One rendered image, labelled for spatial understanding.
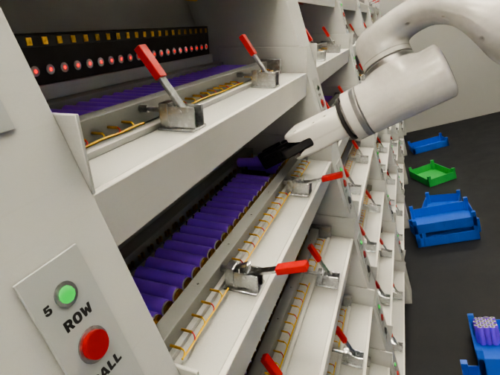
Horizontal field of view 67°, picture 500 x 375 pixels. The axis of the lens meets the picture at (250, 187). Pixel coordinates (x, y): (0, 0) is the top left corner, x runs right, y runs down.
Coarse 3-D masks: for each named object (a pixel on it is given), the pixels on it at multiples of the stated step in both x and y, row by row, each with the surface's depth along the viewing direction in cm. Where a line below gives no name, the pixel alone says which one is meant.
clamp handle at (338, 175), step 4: (340, 172) 62; (324, 176) 63; (328, 176) 62; (332, 176) 62; (336, 176) 62; (340, 176) 61; (308, 180) 65; (312, 180) 64; (316, 180) 63; (320, 180) 63; (324, 180) 63; (328, 180) 62
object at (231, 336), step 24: (264, 144) 84; (216, 168) 71; (312, 168) 77; (312, 192) 66; (192, 216) 59; (288, 216) 58; (312, 216) 65; (264, 240) 52; (288, 240) 52; (144, 264) 48; (264, 264) 47; (264, 288) 42; (216, 312) 39; (240, 312) 39; (264, 312) 42; (192, 336) 36; (216, 336) 36; (240, 336) 36; (192, 360) 34; (216, 360) 34; (240, 360) 36
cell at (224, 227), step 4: (188, 220) 54; (192, 220) 54; (196, 220) 54; (200, 220) 54; (204, 220) 54; (188, 224) 54; (192, 224) 53; (196, 224) 53; (200, 224) 53; (204, 224) 53; (208, 224) 53; (212, 224) 53; (216, 224) 52; (220, 224) 52; (224, 224) 52; (228, 224) 52; (208, 228) 52; (212, 228) 52; (216, 228) 52; (220, 228) 52; (224, 228) 52; (228, 228) 52
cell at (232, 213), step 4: (204, 208) 57; (208, 208) 57; (212, 208) 57; (216, 208) 57; (220, 208) 57; (204, 212) 57; (208, 212) 57; (212, 212) 56; (216, 212) 56; (220, 212) 56; (224, 212) 56; (228, 212) 56; (232, 212) 56; (236, 212) 56; (240, 212) 56; (228, 216) 56; (232, 216) 55; (236, 216) 55
